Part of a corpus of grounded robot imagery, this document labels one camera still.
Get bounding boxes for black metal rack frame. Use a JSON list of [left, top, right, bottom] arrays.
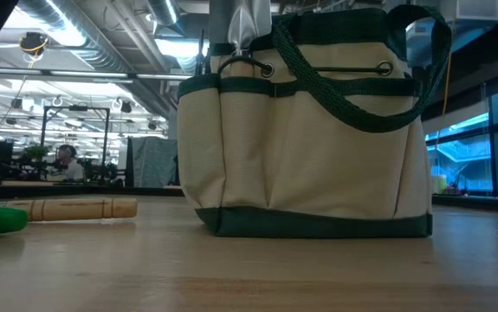
[[39, 105, 112, 183]]

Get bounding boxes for white cylindrical container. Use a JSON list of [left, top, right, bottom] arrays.
[[432, 173, 449, 196]]

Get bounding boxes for wide trowel wooden handle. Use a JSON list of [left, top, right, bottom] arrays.
[[0, 197, 139, 224]]

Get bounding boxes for black aluminium table frame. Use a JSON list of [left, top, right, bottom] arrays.
[[0, 181, 498, 215]]

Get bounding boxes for white ceiling air unit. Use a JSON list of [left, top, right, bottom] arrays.
[[440, 0, 498, 23]]

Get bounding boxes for green plastic spray bottle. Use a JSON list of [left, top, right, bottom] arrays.
[[0, 201, 29, 236]]

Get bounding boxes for person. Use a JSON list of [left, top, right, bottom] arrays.
[[52, 143, 87, 183]]

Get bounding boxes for grey covered partition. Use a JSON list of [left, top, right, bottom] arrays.
[[126, 135, 180, 189]]

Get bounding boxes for cream green canvas gardening bag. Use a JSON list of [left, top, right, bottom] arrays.
[[176, 3, 454, 240]]

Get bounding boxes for black ceiling device yellow cable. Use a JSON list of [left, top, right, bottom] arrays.
[[17, 31, 51, 57]]

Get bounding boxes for narrow trowel wooden handle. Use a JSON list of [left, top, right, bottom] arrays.
[[208, 0, 273, 78]]

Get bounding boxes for long ceiling light strip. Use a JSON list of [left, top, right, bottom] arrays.
[[0, 67, 194, 82]]

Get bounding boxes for yellow hanging cord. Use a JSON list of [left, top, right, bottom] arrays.
[[441, 54, 454, 117]]

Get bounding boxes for silver ventilation duct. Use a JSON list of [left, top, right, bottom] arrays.
[[9, 0, 176, 118]]

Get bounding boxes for green leafy plant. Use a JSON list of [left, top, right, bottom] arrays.
[[21, 144, 54, 165]]

